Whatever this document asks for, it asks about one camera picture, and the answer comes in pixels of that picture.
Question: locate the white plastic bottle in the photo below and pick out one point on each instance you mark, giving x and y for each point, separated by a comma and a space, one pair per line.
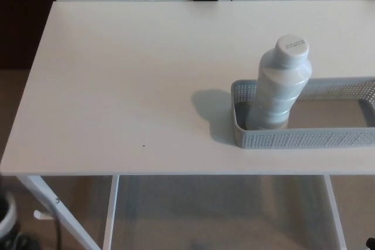
278, 92

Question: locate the grey perforated plastic basket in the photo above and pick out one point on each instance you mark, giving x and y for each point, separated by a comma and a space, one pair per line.
293, 140

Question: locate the dark brown furniture panel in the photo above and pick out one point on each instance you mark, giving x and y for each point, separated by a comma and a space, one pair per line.
20, 27

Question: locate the white desk leg frame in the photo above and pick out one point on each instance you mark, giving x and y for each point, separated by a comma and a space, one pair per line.
112, 209
334, 212

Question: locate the white desk hook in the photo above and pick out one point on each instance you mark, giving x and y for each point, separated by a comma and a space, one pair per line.
42, 215

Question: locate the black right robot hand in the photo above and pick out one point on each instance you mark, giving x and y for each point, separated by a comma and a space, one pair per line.
371, 245

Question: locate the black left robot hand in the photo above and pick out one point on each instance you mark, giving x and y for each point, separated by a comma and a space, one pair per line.
27, 242

